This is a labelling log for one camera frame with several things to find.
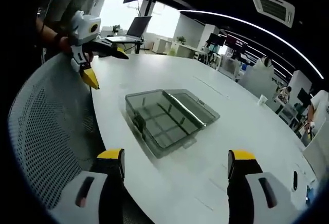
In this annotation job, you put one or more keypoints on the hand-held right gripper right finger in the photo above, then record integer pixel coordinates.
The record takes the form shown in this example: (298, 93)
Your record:
(259, 198)

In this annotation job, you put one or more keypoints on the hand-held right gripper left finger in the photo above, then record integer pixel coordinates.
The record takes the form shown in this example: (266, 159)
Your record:
(90, 198)

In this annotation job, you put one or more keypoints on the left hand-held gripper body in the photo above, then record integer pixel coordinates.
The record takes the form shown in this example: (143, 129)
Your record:
(83, 28)

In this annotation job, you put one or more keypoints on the transparent grey guide fixture box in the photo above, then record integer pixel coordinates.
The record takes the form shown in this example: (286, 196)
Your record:
(167, 121)

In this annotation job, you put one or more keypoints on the person's left hand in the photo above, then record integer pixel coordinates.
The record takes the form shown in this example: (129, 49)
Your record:
(63, 44)

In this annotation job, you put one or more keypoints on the black laptop stand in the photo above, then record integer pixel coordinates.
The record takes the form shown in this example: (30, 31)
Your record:
(137, 46)

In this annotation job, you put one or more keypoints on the open laptop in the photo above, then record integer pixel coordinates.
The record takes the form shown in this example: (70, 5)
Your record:
(135, 28)

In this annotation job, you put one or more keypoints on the small blue object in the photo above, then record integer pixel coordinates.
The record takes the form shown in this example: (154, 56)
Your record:
(309, 194)

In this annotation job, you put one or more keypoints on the grey mesh office chair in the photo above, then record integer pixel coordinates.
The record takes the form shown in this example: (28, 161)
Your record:
(51, 131)

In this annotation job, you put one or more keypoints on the small green potted plant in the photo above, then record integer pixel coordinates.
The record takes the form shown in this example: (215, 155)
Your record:
(181, 39)

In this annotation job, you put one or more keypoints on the white paper cup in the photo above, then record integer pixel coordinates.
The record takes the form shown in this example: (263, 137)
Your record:
(262, 100)

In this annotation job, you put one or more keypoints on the black desk monitor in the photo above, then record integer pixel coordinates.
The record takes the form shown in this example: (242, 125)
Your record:
(237, 43)

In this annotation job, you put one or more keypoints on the curved ceiling light strip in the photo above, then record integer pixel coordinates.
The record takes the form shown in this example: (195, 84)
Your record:
(257, 27)

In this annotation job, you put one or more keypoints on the ceiling air conditioner vent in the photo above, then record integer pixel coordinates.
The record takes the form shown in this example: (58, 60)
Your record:
(272, 7)

